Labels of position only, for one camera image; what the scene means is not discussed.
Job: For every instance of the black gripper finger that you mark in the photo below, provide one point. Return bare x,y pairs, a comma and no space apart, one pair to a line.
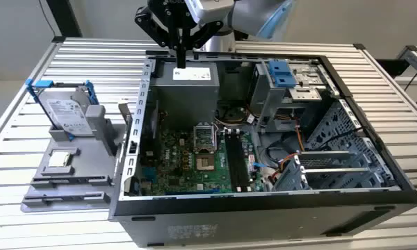
157,28
206,34

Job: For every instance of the blue RAM stick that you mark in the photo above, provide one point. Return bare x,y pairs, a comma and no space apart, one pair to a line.
66,195
73,179

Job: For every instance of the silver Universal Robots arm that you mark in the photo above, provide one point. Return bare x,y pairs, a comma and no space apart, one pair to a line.
247,18

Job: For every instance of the blue plastic drive latch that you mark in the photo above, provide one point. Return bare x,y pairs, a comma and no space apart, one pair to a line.
281,71

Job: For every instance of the grey power supply unit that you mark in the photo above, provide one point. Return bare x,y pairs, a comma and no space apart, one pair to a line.
185,104

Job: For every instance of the black table corner cap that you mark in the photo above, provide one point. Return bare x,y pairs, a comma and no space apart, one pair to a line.
359,46
59,39

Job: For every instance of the metal drive bay cage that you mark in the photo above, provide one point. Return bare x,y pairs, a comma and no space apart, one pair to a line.
275,109

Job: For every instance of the black plastic fan shroud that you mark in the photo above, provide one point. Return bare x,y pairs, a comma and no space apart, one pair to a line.
155,135

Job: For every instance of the hard disk in blue carrier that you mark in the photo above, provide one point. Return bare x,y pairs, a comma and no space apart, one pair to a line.
66,114

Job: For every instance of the black case latch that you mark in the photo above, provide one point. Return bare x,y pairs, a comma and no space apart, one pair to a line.
134,147

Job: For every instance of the CPU socket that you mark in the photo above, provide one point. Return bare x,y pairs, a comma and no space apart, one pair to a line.
206,162

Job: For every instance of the green motherboard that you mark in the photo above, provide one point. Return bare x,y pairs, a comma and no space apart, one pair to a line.
174,172

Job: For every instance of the grey plastic parts rack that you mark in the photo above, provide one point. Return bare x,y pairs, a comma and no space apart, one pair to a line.
90,161

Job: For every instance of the black table connector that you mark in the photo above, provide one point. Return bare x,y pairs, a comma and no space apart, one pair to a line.
391,67

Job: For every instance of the silver CPU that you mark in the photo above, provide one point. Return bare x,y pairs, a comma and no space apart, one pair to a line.
59,159

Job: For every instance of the blue expansion slot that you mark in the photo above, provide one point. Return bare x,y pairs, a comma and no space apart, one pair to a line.
195,192

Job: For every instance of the metal disk bay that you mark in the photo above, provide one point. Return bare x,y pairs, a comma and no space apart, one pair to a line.
334,170

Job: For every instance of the open black PC case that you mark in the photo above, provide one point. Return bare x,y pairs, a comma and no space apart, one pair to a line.
230,221

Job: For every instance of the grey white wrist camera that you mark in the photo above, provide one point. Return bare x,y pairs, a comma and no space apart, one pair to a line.
213,11

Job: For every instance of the black vertical frame post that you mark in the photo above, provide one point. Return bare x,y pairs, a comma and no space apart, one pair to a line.
67,18

